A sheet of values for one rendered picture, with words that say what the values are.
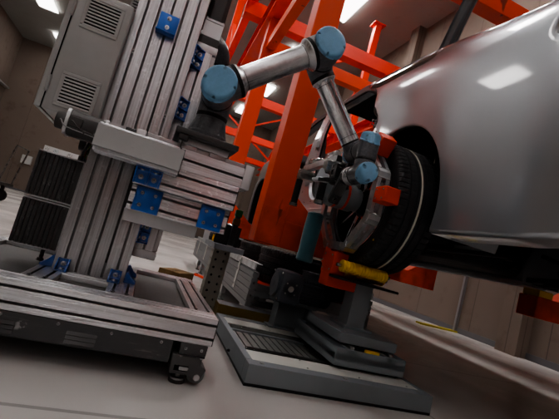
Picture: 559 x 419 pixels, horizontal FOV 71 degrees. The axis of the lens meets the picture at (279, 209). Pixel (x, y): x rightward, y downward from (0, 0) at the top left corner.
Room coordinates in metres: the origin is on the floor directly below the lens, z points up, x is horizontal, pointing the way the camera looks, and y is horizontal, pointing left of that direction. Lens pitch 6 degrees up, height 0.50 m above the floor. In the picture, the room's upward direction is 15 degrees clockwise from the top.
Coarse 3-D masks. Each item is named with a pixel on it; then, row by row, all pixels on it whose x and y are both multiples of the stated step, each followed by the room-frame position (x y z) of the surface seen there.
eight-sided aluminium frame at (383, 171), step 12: (384, 168) 1.74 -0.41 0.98; (384, 180) 1.73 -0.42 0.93; (372, 192) 1.73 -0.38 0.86; (372, 204) 1.71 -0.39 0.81; (324, 216) 2.19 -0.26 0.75; (372, 216) 1.71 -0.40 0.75; (324, 228) 2.12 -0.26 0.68; (360, 228) 1.75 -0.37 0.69; (372, 228) 1.75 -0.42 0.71; (324, 240) 2.07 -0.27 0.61; (348, 240) 1.83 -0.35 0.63; (360, 240) 1.81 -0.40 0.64; (348, 252) 1.89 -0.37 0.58
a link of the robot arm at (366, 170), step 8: (360, 160) 1.38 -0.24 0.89; (368, 160) 1.38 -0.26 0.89; (352, 168) 1.42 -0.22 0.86; (360, 168) 1.36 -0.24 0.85; (368, 168) 1.36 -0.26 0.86; (376, 168) 1.37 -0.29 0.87; (352, 176) 1.41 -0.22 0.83; (360, 176) 1.36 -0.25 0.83; (368, 176) 1.36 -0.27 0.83; (376, 176) 1.37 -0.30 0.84; (352, 184) 1.46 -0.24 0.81; (360, 184) 1.43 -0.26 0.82
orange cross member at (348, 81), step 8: (280, 48) 4.22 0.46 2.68; (288, 48) 4.25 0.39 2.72; (336, 72) 4.43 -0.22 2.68; (344, 72) 4.45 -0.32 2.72; (336, 80) 4.46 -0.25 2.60; (344, 80) 4.46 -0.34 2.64; (352, 80) 4.49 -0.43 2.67; (360, 80) 4.52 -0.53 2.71; (352, 88) 4.56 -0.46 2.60; (360, 88) 4.52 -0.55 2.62
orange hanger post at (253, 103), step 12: (276, 24) 4.17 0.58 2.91; (264, 48) 4.15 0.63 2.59; (276, 48) 4.19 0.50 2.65; (252, 96) 4.16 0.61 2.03; (252, 108) 4.17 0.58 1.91; (240, 120) 4.23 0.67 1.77; (252, 120) 4.18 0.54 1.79; (240, 132) 4.16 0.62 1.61; (252, 132) 4.19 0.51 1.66; (240, 144) 4.17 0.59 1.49; (240, 156) 4.18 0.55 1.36
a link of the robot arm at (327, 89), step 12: (312, 72) 1.46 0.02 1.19; (324, 72) 1.45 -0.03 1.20; (312, 84) 1.50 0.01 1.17; (324, 84) 1.47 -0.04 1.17; (324, 96) 1.49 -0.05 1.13; (336, 96) 1.48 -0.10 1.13; (336, 108) 1.48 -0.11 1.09; (336, 120) 1.49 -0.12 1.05; (348, 120) 1.49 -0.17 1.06; (336, 132) 1.52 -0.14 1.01; (348, 132) 1.49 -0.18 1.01; (348, 144) 1.50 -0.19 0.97; (348, 156) 1.52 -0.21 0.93
